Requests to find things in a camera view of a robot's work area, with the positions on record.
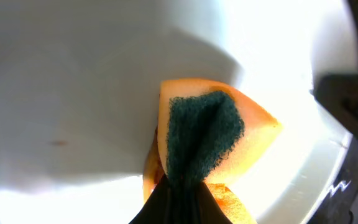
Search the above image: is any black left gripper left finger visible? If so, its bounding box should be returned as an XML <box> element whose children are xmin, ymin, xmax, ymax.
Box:
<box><xmin>129</xmin><ymin>175</ymin><xmax>172</xmax><ymax>224</ymax></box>

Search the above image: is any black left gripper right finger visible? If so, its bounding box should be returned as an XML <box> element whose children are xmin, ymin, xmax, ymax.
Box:
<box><xmin>191</xmin><ymin>182</ymin><xmax>232</xmax><ymax>224</ymax></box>

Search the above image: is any green and yellow sponge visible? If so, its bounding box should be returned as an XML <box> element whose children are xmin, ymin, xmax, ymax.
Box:
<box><xmin>143</xmin><ymin>78</ymin><xmax>283</xmax><ymax>223</ymax></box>

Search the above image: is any light blue plate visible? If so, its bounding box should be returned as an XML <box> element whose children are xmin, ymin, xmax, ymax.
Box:
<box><xmin>0</xmin><ymin>0</ymin><xmax>358</xmax><ymax>223</ymax></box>

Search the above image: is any black round tray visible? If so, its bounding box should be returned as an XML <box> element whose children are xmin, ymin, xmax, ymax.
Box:
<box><xmin>303</xmin><ymin>0</ymin><xmax>358</xmax><ymax>224</ymax></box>

